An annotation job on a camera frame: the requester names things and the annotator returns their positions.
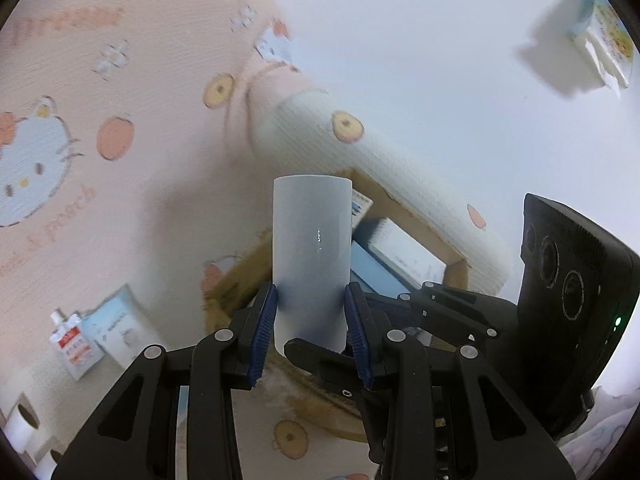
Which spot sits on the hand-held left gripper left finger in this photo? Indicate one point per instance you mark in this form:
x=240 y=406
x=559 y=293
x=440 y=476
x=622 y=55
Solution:
x=264 y=330

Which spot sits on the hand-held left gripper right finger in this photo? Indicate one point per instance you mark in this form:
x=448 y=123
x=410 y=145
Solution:
x=357 y=340

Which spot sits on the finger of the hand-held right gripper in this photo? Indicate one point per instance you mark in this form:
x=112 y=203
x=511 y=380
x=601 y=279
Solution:
x=450 y=310
x=320 y=365

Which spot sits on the cardboard box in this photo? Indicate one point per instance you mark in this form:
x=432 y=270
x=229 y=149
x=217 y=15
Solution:
x=452 y=270

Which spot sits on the white cup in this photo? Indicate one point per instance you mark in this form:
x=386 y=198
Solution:
x=310 y=240

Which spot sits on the white flat box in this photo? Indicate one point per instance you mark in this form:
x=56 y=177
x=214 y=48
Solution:
x=407 y=252

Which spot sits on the small printed box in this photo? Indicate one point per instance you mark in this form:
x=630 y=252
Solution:
x=361 y=207

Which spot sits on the light blue tissue pack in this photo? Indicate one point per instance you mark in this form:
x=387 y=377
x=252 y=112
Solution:
x=122 y=327

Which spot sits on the white printed cloth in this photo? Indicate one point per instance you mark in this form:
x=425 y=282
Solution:
x=607 y=425

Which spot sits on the white pouch with red label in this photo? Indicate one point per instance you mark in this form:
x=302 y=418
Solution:
x=75 y=347

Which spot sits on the pink printed blanket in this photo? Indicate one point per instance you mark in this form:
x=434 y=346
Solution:
x=150 y=110

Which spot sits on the white toilet paper roll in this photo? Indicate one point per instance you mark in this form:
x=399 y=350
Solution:
x=20 y=427
x=47 y=464

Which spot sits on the packet on wall top right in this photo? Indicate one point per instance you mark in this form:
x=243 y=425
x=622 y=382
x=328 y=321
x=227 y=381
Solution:
x=602 y=35

